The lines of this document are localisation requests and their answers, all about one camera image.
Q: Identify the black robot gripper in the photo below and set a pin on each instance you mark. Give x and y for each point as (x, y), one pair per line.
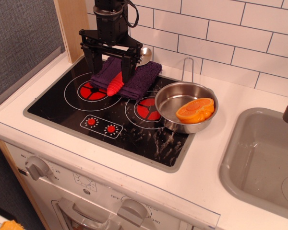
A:
(111, 37)

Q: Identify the orange toy bell pepper half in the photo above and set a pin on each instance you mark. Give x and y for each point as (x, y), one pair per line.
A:
(196, 111)

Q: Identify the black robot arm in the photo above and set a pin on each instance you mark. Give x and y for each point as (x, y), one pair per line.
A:
(112, 9)

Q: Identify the red left stove knob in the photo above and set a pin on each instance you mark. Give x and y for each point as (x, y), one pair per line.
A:
(91, 122)

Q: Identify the red stove knob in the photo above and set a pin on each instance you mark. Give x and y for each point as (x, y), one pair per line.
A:
(111, 129)
(91, 122)

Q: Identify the red right stove knob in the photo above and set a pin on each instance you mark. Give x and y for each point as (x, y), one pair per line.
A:
(111, 129)

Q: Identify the black toy stove top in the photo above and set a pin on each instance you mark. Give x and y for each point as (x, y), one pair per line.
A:
(70, 101)

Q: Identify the purple folded towel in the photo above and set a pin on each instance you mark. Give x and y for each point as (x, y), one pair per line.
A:
(138, 84)

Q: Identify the stainless steel pan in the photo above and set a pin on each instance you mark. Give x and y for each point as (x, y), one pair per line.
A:
(173, 96)

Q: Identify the grey left oven knob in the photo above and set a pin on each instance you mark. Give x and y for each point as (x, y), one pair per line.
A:
(36, 167)

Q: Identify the grey oven knob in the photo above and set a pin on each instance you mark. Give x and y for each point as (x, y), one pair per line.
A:
(36, 167)
(133, 212)

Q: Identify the white toy oven front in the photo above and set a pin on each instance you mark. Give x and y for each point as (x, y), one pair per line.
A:
(60, 183)

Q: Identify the grey right oven knob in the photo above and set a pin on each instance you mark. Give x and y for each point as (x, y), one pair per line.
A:
(133, 212)

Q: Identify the grey sink basin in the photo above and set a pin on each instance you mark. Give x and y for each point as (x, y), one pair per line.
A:
(255, 165)

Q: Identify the orange object bottom corner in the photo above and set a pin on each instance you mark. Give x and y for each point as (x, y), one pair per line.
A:
(11, 225)

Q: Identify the red handled metal spoon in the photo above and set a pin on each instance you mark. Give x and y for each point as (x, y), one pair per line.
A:
(117, 82)

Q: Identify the wooden side post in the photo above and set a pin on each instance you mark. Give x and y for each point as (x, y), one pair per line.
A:
(72, 16)

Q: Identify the grey oven door handle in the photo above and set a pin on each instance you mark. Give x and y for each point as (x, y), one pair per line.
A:
(86, 217)

